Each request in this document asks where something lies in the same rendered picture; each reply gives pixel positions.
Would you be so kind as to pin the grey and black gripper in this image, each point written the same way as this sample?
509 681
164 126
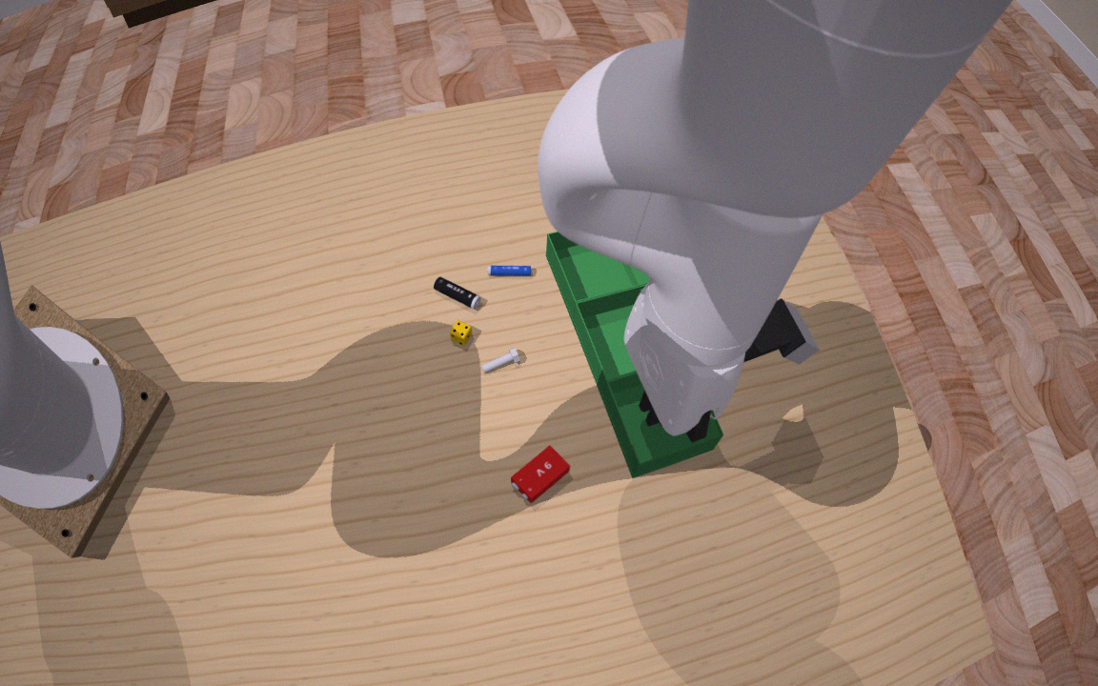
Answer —
664 378

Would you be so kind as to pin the blue battery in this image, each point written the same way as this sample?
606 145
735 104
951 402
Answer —
509 270

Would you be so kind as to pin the green three-compartment bin rack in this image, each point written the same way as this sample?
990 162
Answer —
605 316

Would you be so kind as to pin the yellow die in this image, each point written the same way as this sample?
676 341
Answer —
461 333

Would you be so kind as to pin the black aa battery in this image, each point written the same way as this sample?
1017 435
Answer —
456 292

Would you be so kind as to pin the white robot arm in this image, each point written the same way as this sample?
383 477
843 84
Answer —
783 108

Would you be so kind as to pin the grey hex bolt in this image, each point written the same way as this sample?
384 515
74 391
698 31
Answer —
512 355

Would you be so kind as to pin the red nine-volt battery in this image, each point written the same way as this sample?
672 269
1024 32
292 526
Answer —
540 474

